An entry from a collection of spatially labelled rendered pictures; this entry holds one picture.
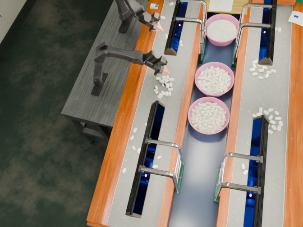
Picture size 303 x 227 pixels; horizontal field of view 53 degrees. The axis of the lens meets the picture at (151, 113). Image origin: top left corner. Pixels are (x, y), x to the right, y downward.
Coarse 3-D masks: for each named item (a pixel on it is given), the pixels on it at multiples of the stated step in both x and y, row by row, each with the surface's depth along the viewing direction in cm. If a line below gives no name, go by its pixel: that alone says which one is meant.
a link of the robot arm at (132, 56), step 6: (102, 42) 190; (108, 48) 188; (114, 48) 189; (102, 54) 187; (108, 54) 189; (114, 54) 190; (120, 54) 190; (126, 54) 191; (132, 54) 193; (138, 54) 194; (96, 60) 192; (102, 60) 192; (132, 60) 194
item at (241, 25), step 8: (264, 8) 185; (272, 8) 183; (240, 16) 196; (240, 24) 198; (248, 24) 179; (256, 24) 179; (264, 24) 178; (272, 24) 178; (240, 32) 186; (240, 40) 194; (232, 64) 216
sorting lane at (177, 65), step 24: (168, 0) 246; (168, 24) 235; (192, 24) 232; (144, 96) 211; (168, 96) 209; (144, 120) 204; (168, 120) 202; (168, 168) 188; (120, 192) 185; (120, 216) 180; (144, 216) 178
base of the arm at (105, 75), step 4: (104, 76) 230; (104, 80) 228; (96, 84) 223; (100, 84) 224; (104, 84) 228; (96, 88) 226; (100, 88) 226; (92, 92) 225; (96, 92) 225; (100, 92) 224
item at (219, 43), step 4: (212, 16) 229; (216, 16) 231; (220, 16) 231; (224, 16) 230; (228, 16) 229; (232, 16) 227; (208, 20) 229; (212, 20) 232; (228, 20) 231; (236, 20) 226; (208, 24) 232; (236, 24) 227; (236, 28) 228; (208, 36) 222; (212, 40) 221; (232, 40) 221; (216, 44) 226; (220, 44) 224; (224, 44) 224; (228, 44) 227
